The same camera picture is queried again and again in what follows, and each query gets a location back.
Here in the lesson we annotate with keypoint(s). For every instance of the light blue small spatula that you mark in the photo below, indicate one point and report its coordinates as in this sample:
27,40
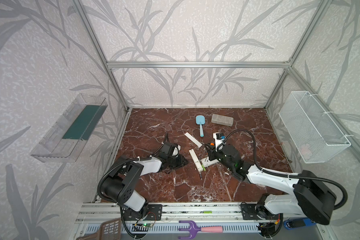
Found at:
200,120

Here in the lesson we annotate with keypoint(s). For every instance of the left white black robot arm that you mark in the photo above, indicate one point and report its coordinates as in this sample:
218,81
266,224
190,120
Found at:
119,182

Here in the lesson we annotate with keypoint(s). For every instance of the brown plastic basket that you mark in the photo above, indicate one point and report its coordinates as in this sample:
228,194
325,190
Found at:
109,230

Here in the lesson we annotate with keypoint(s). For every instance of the clear wall shelf green mat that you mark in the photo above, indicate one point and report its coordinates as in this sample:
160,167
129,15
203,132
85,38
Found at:
67,138

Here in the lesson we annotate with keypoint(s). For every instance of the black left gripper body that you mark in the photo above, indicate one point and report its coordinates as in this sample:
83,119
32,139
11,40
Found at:
179,160

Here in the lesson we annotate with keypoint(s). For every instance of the long white remote cover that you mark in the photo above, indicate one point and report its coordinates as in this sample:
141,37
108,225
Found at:
194,140

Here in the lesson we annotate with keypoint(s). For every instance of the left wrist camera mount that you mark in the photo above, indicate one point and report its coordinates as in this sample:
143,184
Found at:
176,150

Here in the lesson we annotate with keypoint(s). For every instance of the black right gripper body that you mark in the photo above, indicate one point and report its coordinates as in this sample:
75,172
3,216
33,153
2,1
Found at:
211,150

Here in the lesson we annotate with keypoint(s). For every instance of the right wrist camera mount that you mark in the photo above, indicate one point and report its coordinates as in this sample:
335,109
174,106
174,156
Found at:
220,140

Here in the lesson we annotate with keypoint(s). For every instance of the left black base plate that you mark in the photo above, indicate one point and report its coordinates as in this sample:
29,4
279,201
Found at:
149,212

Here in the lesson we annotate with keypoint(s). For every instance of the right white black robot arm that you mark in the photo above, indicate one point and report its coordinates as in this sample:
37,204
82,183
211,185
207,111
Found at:
305,194

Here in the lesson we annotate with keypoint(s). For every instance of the white remote control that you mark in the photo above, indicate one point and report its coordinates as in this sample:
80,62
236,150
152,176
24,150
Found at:
206,162
196,161

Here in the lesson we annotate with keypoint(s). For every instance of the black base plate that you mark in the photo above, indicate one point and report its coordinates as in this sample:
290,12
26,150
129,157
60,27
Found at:
257,212
149,212

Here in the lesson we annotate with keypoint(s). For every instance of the white wire mesh basket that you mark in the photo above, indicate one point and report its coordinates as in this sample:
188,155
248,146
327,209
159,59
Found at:
315,134

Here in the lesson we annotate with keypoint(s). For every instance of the blue black device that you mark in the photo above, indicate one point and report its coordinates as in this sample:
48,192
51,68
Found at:
298,223

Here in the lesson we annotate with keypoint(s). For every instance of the purple pink garden fork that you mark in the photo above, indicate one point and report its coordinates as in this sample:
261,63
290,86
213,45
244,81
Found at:
193,229

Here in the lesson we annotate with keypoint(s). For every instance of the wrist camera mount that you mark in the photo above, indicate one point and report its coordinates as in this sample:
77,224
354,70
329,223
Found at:
176,150
220,140

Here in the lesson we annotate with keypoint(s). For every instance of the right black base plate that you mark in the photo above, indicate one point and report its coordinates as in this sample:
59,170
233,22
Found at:
257,212

